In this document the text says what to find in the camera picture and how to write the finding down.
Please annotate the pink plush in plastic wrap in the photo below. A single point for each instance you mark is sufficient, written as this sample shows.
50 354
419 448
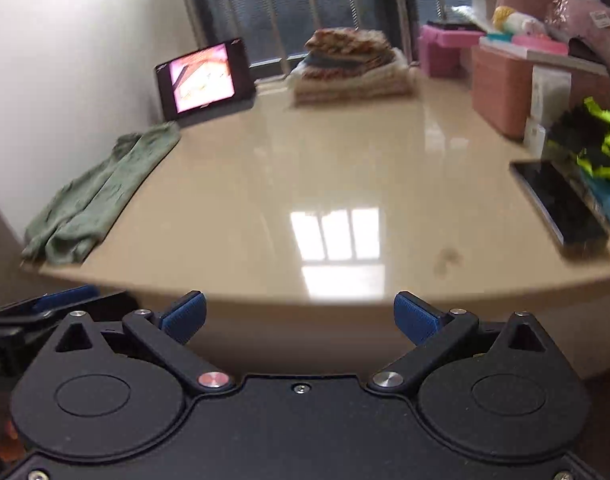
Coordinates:
580 20

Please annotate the white flat board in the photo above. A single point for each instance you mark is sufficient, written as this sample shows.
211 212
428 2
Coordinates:
550 57

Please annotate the teal flat box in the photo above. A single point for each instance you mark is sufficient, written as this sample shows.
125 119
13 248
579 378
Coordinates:
500 38

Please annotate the green printed pants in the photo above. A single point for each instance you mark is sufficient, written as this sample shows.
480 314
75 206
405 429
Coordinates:
95 195

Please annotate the stack of folded clothes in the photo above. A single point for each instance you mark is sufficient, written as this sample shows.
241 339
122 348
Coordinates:
355 87

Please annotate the neon yellow black gloves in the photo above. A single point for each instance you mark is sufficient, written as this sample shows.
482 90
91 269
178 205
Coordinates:
595 140

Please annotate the flat pink tray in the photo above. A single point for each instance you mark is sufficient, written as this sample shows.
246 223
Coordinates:
450 36

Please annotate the flat black box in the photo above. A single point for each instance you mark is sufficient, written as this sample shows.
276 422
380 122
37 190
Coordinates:
450 25

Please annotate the clear plastic bag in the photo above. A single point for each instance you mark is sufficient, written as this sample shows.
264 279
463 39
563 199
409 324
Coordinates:
470 14

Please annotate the white carton with code print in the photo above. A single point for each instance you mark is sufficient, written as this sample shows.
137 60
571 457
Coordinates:
535 137

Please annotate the blue packet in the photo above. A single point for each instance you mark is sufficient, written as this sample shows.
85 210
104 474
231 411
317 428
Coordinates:
607 200

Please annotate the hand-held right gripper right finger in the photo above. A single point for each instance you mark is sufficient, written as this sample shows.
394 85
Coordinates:
415 317

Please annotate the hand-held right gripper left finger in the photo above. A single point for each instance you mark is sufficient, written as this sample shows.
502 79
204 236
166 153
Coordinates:
185 317

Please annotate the large salmon storage box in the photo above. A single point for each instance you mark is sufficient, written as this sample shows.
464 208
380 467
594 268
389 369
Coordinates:
500 90

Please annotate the yellow white crochet toy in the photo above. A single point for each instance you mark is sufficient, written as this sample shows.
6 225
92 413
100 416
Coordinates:
515 20

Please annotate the black smartphone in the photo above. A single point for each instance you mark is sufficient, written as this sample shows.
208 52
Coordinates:
560 205

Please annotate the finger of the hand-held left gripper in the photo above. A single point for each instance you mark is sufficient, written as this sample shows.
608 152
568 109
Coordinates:
65 297
115 302

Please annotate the pink flat case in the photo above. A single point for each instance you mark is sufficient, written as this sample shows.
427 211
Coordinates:
540 45

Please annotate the small pink box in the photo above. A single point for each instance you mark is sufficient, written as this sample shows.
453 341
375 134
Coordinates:
445 60

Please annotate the tall white carton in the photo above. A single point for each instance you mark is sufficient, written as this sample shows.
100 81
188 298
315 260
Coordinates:
550 95

